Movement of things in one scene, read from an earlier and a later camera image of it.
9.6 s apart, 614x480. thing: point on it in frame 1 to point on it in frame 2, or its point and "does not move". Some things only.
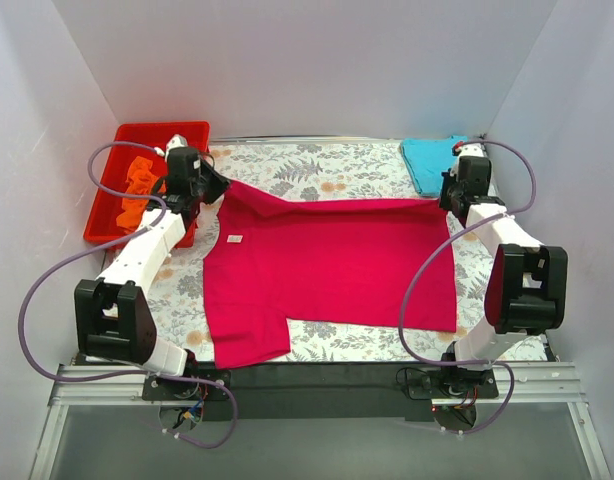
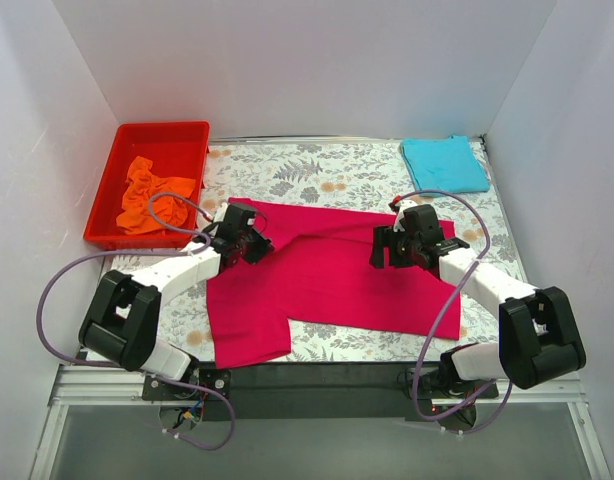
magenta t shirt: [273, 263] does not move
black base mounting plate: [323, 391] does not move
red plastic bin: [102, 225] does not move
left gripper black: [213, 181] to [257, 245]
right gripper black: [450, 195] to [383, 248]
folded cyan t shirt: [427, 160] does not move
